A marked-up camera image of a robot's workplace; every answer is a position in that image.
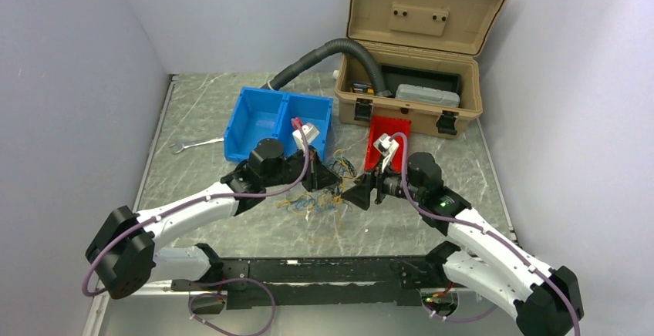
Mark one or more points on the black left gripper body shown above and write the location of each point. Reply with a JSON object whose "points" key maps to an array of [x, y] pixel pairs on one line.
{"points": [[293, 168]]}

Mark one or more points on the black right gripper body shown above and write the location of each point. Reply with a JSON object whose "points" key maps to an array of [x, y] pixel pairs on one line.
{"points": [[389, 183]]}

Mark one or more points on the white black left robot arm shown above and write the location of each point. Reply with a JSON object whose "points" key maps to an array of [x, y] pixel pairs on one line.
{"points": [[131, 248]]}

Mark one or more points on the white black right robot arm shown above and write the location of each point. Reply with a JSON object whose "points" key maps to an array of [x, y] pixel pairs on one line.
{"points": [[540, 299]]}

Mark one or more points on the blue double plastic bin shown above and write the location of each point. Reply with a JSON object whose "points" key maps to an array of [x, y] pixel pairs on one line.
{"points": [[264, 113]]}

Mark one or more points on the small box in toolbox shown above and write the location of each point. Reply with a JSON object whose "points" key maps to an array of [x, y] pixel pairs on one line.
{"points": [[361, 87]]}

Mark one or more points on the grey plastic case in toolbox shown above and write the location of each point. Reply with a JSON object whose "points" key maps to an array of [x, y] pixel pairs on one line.
{"points": [[427, 95]]}

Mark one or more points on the black tray in toolbox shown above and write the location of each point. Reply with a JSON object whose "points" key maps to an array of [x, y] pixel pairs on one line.
{"points": [[394, 76]]}

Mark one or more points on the silver wrench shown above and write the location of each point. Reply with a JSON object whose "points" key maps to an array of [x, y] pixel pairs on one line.
{"points": [[180, 146]]}

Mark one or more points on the tan plastic toolbox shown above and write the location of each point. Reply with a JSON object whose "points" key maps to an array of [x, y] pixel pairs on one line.
{"points": [[438, 35]]}

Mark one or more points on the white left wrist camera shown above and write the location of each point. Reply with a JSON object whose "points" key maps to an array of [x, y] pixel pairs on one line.
{"points": [[303, 134]]}

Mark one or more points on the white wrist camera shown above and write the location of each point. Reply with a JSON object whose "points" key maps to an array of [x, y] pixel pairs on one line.
{"points": [[386, 146], [303, 134]]}

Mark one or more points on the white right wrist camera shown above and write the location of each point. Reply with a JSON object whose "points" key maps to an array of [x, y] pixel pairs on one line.
{"points": [[386, 146]]}

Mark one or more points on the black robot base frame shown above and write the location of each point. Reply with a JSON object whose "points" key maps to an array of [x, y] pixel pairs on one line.
{"points": [[247, 282]]}

